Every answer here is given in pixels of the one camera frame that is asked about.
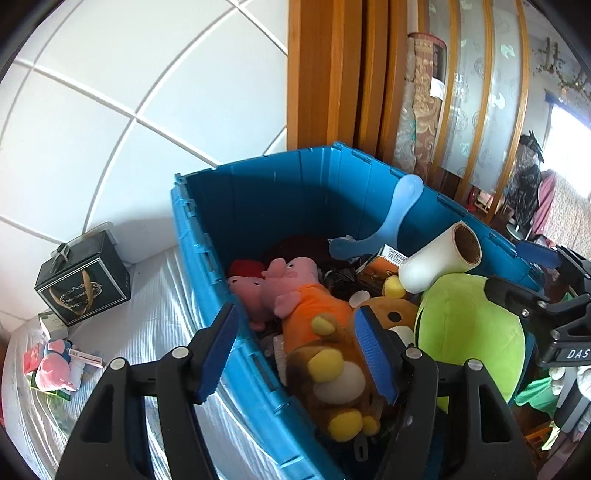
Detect white paper roll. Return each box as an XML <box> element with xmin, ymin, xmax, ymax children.
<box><xmin>398</xmin><ymin>220</ymin><xmax>482</xmax><ymax>294</ymax></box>

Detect blue plastic crate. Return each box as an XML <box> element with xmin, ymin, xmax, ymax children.
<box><xmin>170</xmin><ymin>142</ymin><xmax>546</xmax><ymax>480</ymax></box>

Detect pig plush orange clothes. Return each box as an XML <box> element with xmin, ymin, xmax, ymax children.
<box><xmin>261</xmin><ymin>256</ymin><xmax>355</xmax><ymax>344</ymax></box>

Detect wall vine decoration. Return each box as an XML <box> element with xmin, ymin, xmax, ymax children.
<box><xmin>531</xmin><ymin>39</ymin><xmax>591</xmax><ymax>97</ymax></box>

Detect frosted glass sliding door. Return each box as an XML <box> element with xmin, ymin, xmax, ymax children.
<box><xmin>418</xmin><ymin>0</ymin><xmax>532</xmax><ymax>204</ymax></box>

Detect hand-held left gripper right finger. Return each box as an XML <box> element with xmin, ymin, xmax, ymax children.
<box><xmin>352</xmin><ymin>306</ymin><xmax>540</xmax><ymax>480</ymax></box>

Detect black gift box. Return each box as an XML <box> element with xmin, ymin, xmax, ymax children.
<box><xmin>34</xmin><ymin>229</ymin><xmax>132</xmax><ymax>328</ymax></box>

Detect light blue plastic boomerang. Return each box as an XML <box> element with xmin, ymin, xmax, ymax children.
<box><xmin>329</xmin><ymin>174</ymin><xmax>423</xmax><ymax>261</ymax></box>

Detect pig plush red clothes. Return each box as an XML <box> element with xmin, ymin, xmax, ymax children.
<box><xmin>228</xmin><ymin>258</ymin><xmax>266</xmax><ymax>330</ymax></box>

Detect white green labelled box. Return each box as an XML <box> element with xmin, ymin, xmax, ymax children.
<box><xmin>39</xmin><ymin>311</ymin><xmax>70</xmax><ymax>342</ymax></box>

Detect rolled patterned carpet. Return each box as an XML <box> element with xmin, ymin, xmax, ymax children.
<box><xmin>394</xmin><ymin>32</ymin><xmax>448</xmax><ymax>185</ymax></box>

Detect dark red cloth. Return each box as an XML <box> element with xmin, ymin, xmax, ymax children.
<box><xmin>265</xmin><ymin>234</ymin><xmax>333</xmax><ymax>266</ymax></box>

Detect small white pink box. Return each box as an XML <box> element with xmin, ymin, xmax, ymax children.
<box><xmin>67</xmin><ymin>348</ymin><xmax>105</xmax><ymax>368</ymax></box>

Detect black hanging garment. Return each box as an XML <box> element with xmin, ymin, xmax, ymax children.
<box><xmin>508</xmin><ymin>131</ymin><xmax>546</xmax><ymax>227</ymax></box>

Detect pink plush toy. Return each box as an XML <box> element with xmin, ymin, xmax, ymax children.
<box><xmin>37</xmin><ymin>339</ymin><xmax>81</xmax><ymax>393</ymax></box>

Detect red flower tissue packet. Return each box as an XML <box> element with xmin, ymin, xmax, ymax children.
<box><xmin>23</xmin><ymin>346</ymin><xmax>44</xmax><ymax>374</ymax></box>

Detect wooden door frame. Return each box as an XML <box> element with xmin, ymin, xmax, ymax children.
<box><xmin>286</xmin><ymin>0</ymin><xmax>409</xmax><ymax>162</ymax></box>

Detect brown cardboard box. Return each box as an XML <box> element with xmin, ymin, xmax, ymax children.
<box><xmin>358</xmin><ymin>244</ymin><xmax>409</xmax><ymax>287</ymax></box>

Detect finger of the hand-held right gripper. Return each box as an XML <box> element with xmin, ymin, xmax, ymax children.
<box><xmin>514</xmin><ymin>239</ymin><xmax>591</xmax><ymax>284</ymax></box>
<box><xmin>483</xmin><ymin>275</ymin><xmax>591</xmax><ymax>334</ymax></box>

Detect pink floral cloth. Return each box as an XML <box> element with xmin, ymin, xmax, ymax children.
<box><xmin>538</xmin><ymin>168</ymin><xmax>591</xmax><ymax>245</ymax></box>

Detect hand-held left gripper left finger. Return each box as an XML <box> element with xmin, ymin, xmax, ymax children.
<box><xmin>54</xmin><ymin>301</ymin><xmax>240</xmax><ymax>480</ymax></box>

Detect bright window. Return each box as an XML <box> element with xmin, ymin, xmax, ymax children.
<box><xmin>545</xmin><ymin>90</ymin><xmax>591</xmax><ymax>199</ymax></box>

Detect brown bear plush toy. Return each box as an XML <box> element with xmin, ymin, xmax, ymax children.
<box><xmin>284</xmin><ymin>276</ymin><xmax>419</xmax><ymax>441</ymax></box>

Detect green cardboard box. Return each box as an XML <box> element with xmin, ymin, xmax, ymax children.
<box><xmin>30</xmin><ymin>374</ymin><xmax>77</xmax><ymax>403</ymax></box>

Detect green plush toy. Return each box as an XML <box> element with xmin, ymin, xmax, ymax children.
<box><xmin>414</xmin><ymin>272</ymin><xmax>529</xmax><ymax>414</ymax></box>

